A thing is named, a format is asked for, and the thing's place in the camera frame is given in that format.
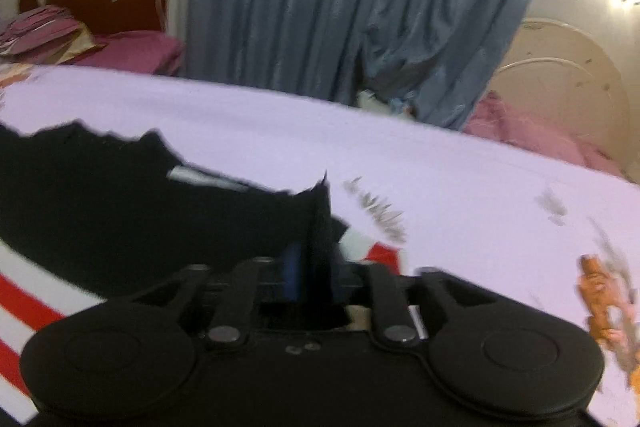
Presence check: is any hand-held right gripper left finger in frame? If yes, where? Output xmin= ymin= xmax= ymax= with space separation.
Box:
xmin=125 ymin=246 xmax=302 ymax=352

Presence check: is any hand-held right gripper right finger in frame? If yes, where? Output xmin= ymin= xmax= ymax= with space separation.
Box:
xmin=331 ymin=257 xmax=497 ymax=351

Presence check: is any striped knit sweater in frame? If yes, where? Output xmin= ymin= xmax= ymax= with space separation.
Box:
xmin=0 ymin=119 xmax=416 ymax=427

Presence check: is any floral lilac bed sheet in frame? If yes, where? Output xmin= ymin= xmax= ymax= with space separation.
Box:
xmin=0 ymin=63 xmax=640 ymax=427

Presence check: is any pink folded blanket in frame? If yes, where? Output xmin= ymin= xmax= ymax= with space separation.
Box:
xmin=85 ymin=30 xmax=185 ymax=76

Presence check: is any striped pink pillow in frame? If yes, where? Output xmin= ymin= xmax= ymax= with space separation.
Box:
xmin=0 ymin=4 xmax=98 ymax=59

